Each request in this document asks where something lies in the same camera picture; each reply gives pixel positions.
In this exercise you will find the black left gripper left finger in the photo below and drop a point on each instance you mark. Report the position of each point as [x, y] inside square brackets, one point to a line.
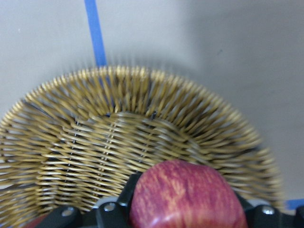
[113, 212]

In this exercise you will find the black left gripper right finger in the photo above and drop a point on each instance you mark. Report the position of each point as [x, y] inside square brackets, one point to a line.
[261, 216]

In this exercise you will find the red yellow apple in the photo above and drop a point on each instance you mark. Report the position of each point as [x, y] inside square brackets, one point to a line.
[178, 194]

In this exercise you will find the woven wicker basket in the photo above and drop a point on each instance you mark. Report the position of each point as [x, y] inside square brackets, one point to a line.
[78, 137]

